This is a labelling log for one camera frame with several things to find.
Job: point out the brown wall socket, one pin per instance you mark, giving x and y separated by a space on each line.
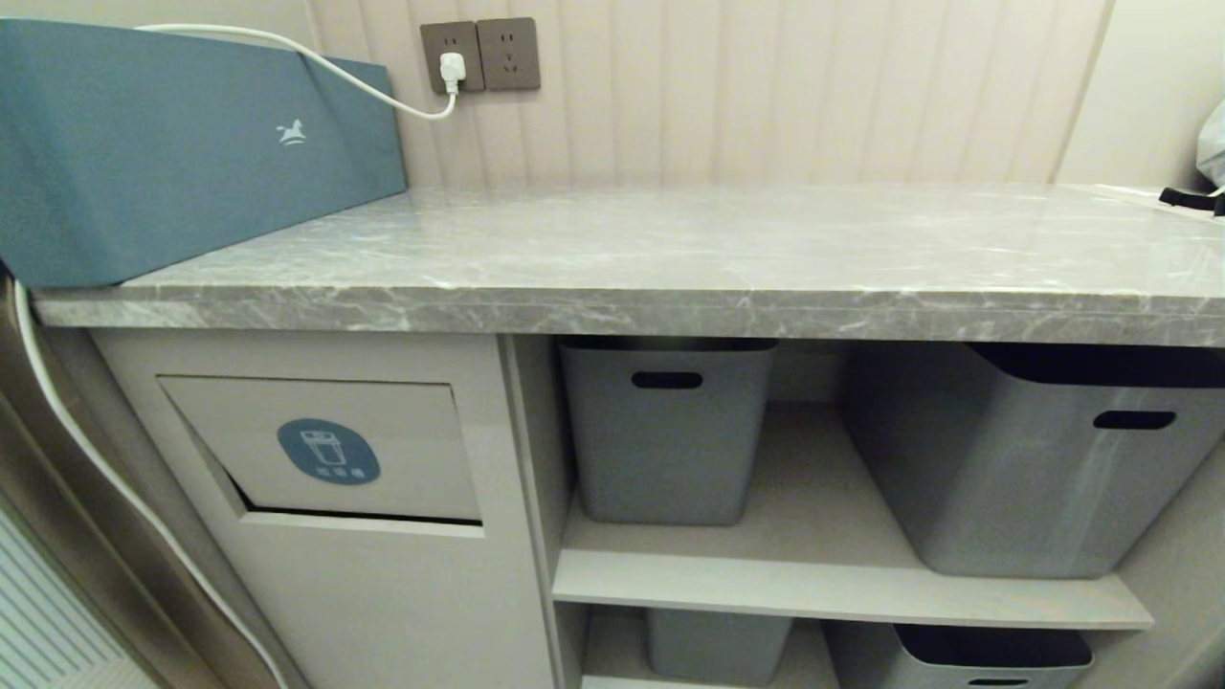
464 38
508 55

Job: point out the teal blue appliance box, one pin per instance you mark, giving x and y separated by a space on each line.
144 163

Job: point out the white power plug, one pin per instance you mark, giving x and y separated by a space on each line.
452 71

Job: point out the beige trash bin flap door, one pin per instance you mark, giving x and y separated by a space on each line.
383 431

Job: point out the beige counter cabinet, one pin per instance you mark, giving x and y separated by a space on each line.
383 603

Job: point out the small grey storage bin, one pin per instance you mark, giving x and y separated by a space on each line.
718 646
660 450

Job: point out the large grey storage bin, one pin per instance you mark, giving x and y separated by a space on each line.
1005 478
995 658

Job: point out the beige cabinet shelf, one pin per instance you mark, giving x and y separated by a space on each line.
813 565

